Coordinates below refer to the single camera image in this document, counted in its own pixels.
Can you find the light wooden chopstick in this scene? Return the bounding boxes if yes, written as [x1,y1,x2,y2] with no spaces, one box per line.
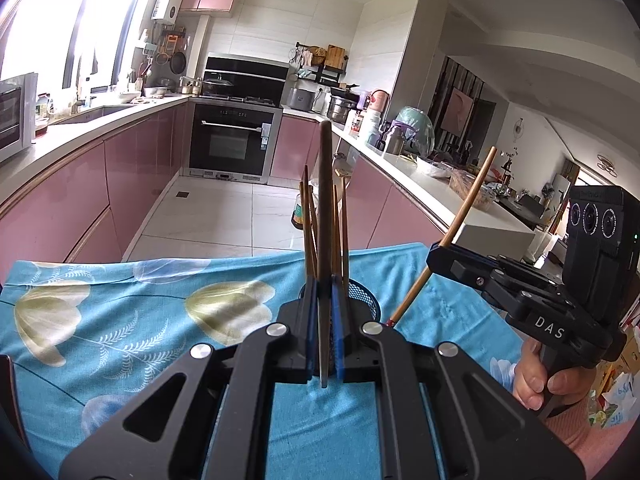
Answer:
[386,146,497,328]

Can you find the dark wooden chopstick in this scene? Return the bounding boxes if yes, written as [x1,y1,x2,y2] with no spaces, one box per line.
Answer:
[318,120,333,388]

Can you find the pink right sleeve forearm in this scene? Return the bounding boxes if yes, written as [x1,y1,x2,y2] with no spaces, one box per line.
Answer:
[544,398,634,479]

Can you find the chrome kitchen faucet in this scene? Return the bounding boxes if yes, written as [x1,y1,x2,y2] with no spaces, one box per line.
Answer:
[70,53,94,115]

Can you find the right hand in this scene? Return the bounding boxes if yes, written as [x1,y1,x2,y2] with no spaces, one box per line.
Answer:
[512,338,597,411]

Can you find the black mesh utensil holder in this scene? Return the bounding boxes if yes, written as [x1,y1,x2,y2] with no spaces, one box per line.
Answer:
[278,280,381,328]

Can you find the pink lower cabinets right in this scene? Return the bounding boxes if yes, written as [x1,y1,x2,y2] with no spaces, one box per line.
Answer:
[268,110,445,249]

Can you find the pink cabinets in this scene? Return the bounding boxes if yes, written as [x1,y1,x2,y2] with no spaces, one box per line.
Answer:
[1,98,193,276]
[268,110,445,249]

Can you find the wooden chopstick in holder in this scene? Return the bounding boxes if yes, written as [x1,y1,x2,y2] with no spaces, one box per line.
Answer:
[299,166,317,278]

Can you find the black built-in oven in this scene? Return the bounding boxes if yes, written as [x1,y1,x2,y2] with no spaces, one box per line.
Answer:
[186,98,282,184]

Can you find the pink thermos jug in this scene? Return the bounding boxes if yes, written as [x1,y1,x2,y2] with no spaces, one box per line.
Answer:
[369,89,390,115]

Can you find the grey rice cooker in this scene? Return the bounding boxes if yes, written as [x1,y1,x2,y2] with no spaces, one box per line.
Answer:
[286,88,314,112]

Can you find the steel stock pot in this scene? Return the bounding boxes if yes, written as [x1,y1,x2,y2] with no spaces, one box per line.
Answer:
[326,96,357,125]

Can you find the blue floral tablecloth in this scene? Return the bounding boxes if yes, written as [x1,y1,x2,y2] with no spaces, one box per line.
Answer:
[0,242,532,480]

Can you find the pink lower cabinets left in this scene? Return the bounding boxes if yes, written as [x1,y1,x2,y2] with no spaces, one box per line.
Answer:
[1,98,193,276]

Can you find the black range hood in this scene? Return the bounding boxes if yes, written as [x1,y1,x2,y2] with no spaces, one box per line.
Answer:
[202,54,288,106]

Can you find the black dish rack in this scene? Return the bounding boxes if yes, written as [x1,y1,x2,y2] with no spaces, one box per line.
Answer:
[290,42,349,88]

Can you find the black frying pan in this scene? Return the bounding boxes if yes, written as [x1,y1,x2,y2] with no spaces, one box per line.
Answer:
[169,51,188,75]

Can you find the white microwave oven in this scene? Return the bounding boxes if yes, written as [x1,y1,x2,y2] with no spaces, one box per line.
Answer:
[0,73,38,162]

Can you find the window with dark frame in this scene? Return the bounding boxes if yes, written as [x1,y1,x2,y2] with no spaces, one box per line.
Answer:
[1,0,148,94]

